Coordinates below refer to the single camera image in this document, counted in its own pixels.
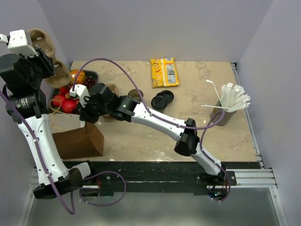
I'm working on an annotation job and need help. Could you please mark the dark coffee cup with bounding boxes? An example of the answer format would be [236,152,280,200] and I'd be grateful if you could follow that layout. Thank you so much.
[153,108,165,113]
[127,89,143,101]

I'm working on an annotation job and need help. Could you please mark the grey straw holder cup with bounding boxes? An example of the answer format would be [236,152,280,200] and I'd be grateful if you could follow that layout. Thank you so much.
[210,100,236,126]

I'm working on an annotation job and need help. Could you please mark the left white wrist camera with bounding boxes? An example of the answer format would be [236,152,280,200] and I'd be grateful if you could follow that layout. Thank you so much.
[0,30,38,57]

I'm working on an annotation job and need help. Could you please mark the cardboard cup carrier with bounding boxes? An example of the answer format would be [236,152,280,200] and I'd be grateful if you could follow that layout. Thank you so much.
[102,83,119,120]
[27,28,72,89]

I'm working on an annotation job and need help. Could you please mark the brown paper bag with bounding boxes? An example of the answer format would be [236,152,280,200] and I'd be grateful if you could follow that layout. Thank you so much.
[50,112,104,160]

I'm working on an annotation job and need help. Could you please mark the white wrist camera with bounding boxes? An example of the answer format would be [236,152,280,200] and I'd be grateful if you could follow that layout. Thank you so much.
[0,30,38,57]
[69,84,90,107]

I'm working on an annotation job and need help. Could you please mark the black cup lid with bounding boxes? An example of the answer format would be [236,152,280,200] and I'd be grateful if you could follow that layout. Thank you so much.
[156,90,174,104]
[151,96,167,109]

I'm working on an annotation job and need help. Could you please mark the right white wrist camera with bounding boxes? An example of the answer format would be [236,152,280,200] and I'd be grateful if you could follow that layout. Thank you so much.
[69,84,90,107]

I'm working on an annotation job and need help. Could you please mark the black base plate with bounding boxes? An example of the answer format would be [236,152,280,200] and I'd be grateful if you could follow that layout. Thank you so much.
[63,161,262,197]

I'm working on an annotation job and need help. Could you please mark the yellow snack bag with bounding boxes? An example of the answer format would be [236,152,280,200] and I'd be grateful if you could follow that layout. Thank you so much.
[150,57,180,88]

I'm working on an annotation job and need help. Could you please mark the black fruit tray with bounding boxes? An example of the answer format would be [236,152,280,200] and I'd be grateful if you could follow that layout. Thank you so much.
[48,70,98,114]

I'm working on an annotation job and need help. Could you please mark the aluminium frame rail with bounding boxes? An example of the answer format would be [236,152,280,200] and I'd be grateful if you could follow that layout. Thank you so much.
[29,167,279,189]

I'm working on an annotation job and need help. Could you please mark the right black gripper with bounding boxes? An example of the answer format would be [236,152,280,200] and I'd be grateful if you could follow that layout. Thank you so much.
[77,94,111,124]

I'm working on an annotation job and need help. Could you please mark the red apple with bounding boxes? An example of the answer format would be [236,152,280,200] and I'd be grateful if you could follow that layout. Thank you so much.
[52,95,66,107]
[61,99,77,113]

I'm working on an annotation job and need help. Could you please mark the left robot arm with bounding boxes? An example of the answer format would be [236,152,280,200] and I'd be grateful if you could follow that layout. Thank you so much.
[0,47,97,199]

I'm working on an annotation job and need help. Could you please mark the orange toy pineapple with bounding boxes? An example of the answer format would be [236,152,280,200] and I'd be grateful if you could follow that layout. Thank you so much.
[70,70,86,84]

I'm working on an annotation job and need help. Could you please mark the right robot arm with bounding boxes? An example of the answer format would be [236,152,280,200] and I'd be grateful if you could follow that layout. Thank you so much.
[70,83,226,185]

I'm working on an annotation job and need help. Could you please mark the purple grapes bunch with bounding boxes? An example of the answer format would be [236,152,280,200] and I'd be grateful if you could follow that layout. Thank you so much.
[84,76,97,89]

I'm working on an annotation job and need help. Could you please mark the small red fruits cluster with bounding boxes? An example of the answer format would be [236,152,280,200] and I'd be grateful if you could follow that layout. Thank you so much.
[58,87,79,103]

